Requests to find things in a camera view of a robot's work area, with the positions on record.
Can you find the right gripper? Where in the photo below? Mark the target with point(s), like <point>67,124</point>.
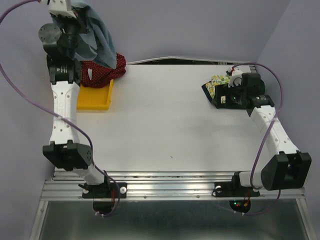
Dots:
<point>222,90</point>

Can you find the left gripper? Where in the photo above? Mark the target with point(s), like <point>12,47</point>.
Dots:
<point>83,29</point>

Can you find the light blue denim skirt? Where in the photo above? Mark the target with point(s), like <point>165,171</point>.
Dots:
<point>97,45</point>

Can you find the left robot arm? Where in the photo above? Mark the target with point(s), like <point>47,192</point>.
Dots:
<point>61,40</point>

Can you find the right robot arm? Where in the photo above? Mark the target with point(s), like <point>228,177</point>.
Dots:
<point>288,167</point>

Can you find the lemon print skirt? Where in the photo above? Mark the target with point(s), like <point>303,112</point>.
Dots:
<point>209,87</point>

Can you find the red polka dot skirt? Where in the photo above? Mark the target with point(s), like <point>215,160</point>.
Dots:
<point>96,76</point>

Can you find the yellow plastic tray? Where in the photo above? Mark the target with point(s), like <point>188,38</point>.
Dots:
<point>95,99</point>

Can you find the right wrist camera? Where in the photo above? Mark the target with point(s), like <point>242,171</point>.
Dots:
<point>235,78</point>

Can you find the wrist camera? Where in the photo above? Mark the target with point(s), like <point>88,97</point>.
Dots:
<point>235,78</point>
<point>59,8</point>

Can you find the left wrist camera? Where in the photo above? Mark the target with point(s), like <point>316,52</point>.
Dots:
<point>59,8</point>

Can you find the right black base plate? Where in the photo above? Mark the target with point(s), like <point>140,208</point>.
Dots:
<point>240,197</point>

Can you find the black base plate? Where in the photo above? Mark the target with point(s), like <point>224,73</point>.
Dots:
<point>106,197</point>
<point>240,197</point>

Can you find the aluminium rail frame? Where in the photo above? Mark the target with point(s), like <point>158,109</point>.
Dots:
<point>168,206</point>

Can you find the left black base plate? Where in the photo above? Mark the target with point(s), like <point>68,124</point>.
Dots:
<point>106,197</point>

